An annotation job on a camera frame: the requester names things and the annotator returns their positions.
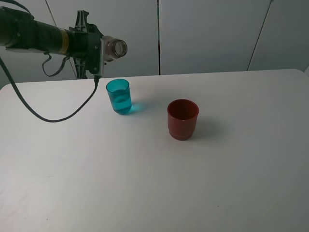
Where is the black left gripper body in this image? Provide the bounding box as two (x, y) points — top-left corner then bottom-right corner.
(68, 24), (103, 58)

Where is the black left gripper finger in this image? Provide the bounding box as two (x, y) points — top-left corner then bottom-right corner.
(74, 10), (89, 32)
(73, 58), (87, 79)

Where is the clear smoky plastic bottle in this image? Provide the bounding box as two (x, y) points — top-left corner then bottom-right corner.
(103, 36), (127, 62)

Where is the translucent teal plastic cup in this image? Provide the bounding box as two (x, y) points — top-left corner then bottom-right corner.
(106, 79), (132, 115)

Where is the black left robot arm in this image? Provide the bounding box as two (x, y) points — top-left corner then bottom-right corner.
(0, 7), (104, 79)

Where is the red plastic cup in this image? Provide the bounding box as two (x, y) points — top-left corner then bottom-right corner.
(167, 99), (199, 141)

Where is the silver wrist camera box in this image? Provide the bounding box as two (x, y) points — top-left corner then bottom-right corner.
(86, 35), (104, 77)

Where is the black camera cable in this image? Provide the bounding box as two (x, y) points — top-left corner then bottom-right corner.
(0, 58), (99, 123)

